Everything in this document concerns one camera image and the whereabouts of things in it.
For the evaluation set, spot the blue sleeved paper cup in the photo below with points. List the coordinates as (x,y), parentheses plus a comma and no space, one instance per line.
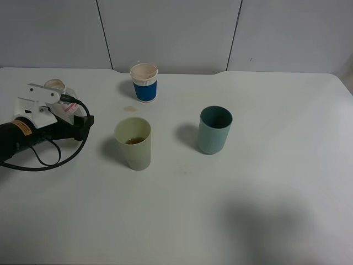
(144,78)

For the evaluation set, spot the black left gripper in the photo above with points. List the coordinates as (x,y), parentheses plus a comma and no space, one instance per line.
(64,130)

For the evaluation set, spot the teal plastic cup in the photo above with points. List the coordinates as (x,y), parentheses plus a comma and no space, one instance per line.
(214,126)

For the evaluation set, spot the pale green plastic cup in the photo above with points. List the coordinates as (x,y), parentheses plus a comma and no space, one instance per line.
(134,139)

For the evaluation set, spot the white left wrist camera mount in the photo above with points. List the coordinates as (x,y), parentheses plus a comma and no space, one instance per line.
(32,104)

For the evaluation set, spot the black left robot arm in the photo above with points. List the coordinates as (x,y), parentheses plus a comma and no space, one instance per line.
(21,134)

